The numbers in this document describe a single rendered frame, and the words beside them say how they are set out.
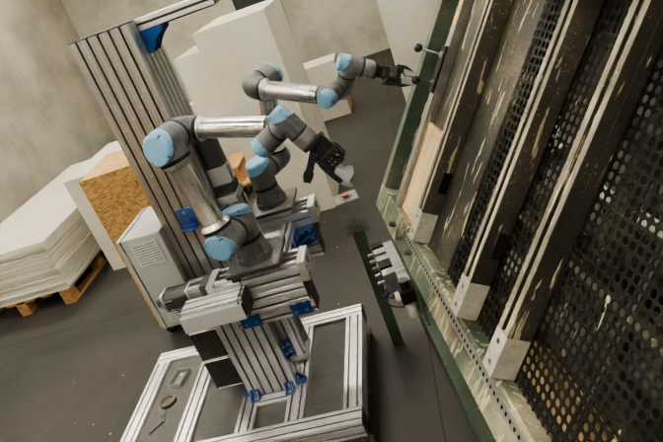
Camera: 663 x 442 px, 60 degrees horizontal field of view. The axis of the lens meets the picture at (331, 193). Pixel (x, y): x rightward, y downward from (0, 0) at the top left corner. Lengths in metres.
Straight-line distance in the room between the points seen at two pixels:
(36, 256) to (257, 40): 2.61
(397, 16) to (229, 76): 2.07
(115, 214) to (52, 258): 1.65
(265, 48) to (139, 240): 2.45
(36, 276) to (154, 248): 3.14
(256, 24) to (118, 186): 1.67
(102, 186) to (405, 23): 3.53
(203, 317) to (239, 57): 2.74
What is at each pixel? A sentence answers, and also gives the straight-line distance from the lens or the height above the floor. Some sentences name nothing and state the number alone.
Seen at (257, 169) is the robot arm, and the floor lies 1.24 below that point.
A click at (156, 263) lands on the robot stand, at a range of 2.59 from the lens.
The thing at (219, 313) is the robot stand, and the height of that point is 0.94.
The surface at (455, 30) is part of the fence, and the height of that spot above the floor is 1.56.
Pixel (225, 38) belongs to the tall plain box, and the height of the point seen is 1.64.
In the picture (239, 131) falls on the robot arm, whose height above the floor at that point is 1.57.
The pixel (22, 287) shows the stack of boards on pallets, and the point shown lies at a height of 0.28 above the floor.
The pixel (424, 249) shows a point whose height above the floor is 0.90.
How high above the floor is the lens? 2.06
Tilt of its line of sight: 23 degrees down
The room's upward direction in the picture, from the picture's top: 20 degrees counter-clockwise
